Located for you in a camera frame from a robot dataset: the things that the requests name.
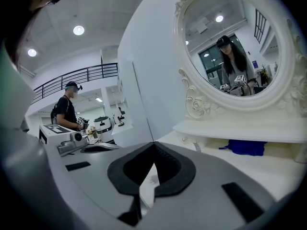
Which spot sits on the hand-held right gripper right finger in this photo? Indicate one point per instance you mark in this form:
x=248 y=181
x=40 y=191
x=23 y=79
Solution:
x=199 y=200

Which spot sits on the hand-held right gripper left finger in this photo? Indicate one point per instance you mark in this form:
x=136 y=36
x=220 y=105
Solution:
x=96 y=176

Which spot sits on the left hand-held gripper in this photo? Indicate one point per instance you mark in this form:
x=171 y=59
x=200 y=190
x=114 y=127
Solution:
x=57 y=133

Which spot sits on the white ornate dressing table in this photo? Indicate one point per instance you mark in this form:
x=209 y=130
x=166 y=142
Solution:
x=251 y=166

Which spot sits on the white round appliance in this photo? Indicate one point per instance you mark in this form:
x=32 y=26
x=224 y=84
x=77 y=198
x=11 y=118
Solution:
x=102 y=128

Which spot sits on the white open shelf cabinet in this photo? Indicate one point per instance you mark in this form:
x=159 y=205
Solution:
x=122 y=133

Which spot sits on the blue cloth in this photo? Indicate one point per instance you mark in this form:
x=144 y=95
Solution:
x=247 y=147

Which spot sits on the black balcony railing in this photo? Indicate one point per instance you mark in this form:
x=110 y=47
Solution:
x=79 y=77

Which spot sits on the person's grey top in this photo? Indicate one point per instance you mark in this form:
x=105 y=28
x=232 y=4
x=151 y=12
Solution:
x=16 y=92

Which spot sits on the round ceiling light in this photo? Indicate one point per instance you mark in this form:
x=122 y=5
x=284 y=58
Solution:
x=32 y=52
x=78 y=30

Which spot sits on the oval mirror white carved frame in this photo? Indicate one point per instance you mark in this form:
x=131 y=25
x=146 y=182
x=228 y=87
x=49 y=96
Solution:
x=206 y=104

